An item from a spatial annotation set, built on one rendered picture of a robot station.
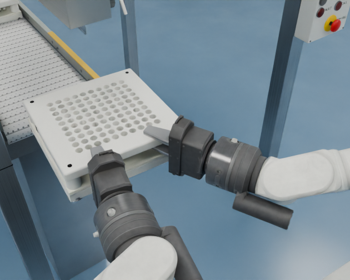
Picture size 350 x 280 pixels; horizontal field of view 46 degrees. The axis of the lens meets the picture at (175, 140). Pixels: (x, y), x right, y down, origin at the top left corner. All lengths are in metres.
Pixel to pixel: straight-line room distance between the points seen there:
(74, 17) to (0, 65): 0.42
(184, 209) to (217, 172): 1.28
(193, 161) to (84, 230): 0.96
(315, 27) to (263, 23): 2.22
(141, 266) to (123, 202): 0.12
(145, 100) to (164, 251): 0.38
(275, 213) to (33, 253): 0.76
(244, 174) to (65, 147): 0.31
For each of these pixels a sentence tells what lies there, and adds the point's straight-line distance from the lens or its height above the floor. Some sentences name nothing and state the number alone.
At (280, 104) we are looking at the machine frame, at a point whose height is 0.63.
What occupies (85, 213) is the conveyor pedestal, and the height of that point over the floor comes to 0.33.
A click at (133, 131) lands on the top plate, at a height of 1.02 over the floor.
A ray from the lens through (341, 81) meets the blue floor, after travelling 2.97.
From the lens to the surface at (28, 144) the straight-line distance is 1.13.
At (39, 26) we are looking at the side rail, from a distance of 1.44.
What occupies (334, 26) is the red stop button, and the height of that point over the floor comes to 0.95.
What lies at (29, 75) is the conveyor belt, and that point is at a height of 0.89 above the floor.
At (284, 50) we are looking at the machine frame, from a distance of 1.45.
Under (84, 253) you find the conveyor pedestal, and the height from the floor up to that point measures 0.11.
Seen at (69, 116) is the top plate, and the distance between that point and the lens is 0.85.
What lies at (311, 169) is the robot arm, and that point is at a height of 1.08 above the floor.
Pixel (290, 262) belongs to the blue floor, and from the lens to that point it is 1.87.
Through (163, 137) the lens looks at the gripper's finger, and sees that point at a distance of 0.75.
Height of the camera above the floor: 1.53
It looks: 42 degrees down
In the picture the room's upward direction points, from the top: straight up
